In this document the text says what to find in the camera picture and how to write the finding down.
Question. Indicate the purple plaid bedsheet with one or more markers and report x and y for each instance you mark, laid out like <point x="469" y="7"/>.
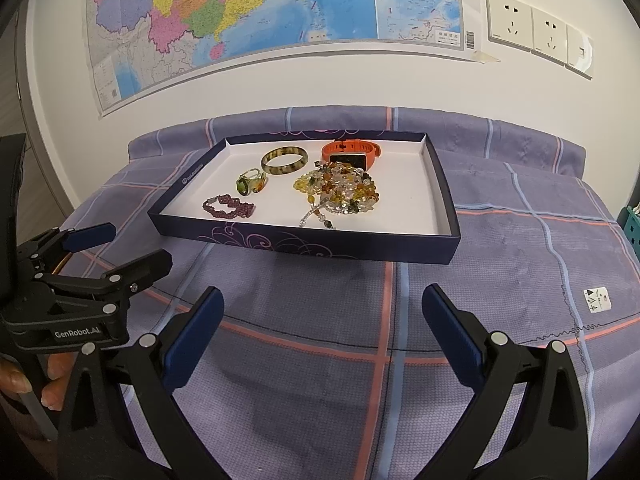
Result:
<point x="500" y="310"/>

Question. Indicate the white wall socket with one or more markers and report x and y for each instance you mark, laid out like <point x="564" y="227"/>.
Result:
<point x="510" y="20"/>
<point x="550" y="35"/>

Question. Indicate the dark purple cardboard box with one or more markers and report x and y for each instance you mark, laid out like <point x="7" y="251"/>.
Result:
<point x="400" y="195"/>

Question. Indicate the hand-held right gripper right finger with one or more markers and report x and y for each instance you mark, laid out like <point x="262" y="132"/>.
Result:
<point x="450" y="332"/>

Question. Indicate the amber bangle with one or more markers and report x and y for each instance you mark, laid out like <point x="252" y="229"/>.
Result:
<point x="270" y="166"/>

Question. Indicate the orange smartwatch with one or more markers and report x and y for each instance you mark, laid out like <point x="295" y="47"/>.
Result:
<point x="345" y="147"/>

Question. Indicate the clear tape piece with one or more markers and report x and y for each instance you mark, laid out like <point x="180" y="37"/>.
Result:
<point x="486" y="57"/>

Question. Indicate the teal plastic basket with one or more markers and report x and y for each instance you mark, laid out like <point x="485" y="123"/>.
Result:
<point x="630" y="230"/>

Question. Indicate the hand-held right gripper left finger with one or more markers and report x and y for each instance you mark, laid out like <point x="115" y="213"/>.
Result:
<point x="192" y="335"/>

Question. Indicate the person's left hand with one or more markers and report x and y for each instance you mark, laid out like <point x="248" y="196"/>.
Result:
<point x="55" y="375"/>

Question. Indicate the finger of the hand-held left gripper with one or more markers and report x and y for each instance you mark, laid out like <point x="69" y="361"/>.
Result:
<point x="145" y="272"/>
<point x="92" y="236"/>

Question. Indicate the white fabric label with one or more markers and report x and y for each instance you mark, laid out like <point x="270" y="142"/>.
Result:
<point x="597" y="300"/>

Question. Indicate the colourful wall map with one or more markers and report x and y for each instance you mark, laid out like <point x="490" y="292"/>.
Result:
<point x="250" y="10"/>

